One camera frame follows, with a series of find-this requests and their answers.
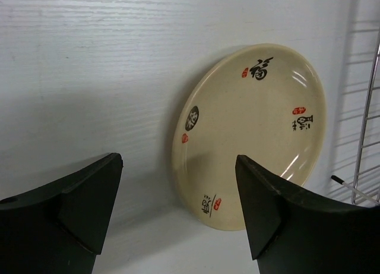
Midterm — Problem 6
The beige ceramic plate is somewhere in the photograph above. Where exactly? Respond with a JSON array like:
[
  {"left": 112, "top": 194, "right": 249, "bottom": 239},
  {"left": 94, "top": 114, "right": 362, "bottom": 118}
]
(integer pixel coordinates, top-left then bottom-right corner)
[{"left": 171, "top": 43, "right": 327, "bottom": 231}]

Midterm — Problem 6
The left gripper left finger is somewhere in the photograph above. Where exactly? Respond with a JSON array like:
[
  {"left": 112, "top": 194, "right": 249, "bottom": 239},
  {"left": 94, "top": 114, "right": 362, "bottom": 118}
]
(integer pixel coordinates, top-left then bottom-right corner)
[{"left": 1, "top": 153, "right": 123, "bottom": 273}]

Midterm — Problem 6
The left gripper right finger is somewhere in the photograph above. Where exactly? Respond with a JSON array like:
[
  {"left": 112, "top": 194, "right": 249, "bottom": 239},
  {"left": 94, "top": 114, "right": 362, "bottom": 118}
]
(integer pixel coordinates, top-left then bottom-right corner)
[{"left": 235, "top": 155, "right": 379, "bottom": 273}]

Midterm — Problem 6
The wire dish rack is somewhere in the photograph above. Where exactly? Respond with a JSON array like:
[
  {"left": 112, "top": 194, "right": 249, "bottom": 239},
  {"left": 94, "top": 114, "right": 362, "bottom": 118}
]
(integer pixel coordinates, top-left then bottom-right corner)
[{"left": 331, "top": 0, "right": 380, "bottom": 208}]

